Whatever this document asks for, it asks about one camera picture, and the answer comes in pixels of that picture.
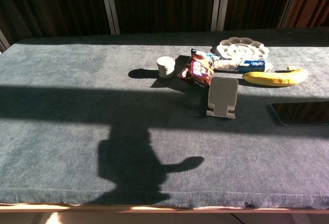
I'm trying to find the blue-grey table cloth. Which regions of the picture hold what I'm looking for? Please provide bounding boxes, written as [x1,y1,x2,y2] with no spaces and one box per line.
[0,27,329,210]

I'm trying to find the blue white toothpaste box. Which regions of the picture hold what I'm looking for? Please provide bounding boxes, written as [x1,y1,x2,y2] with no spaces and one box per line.
[213,59,274,74]

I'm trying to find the yellow banana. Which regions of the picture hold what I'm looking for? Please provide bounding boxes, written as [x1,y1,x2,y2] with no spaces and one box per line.
[242,66,309,87]

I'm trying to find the red snack bag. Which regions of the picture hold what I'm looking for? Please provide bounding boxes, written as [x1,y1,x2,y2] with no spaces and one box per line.
[176,50,215,88]

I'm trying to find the white paper cup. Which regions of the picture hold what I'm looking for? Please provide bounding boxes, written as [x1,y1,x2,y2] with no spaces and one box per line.
[156,55,176,79]

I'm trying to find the orange-brown curtain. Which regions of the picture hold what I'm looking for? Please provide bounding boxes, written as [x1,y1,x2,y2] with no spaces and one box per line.
[284,0,329,29]

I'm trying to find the white window frame post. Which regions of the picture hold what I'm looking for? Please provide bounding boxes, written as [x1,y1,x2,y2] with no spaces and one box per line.
[98,0,121,35]
[277,0,302,29]
[210,0,231,32]

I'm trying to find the white phone stand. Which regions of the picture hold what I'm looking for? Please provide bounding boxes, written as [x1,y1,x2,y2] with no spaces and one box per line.
[206,76,240,120]

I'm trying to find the dark brown curtain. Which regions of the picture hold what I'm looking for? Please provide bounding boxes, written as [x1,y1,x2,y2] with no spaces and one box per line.
[0,0,296,52]

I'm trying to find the white window frame rail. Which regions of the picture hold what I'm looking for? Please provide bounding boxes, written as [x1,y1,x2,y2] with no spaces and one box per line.
[0,29,11,53]

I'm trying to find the white flower-shaped palette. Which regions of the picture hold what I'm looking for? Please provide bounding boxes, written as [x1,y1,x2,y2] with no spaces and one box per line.
[216,36,270,61]

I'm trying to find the wooden table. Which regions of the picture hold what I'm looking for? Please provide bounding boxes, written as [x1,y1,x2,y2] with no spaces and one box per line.
[0,202,329,215]

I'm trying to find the black smartphone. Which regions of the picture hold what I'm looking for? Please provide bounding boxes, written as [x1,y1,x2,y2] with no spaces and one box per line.
[270,101,329,126]

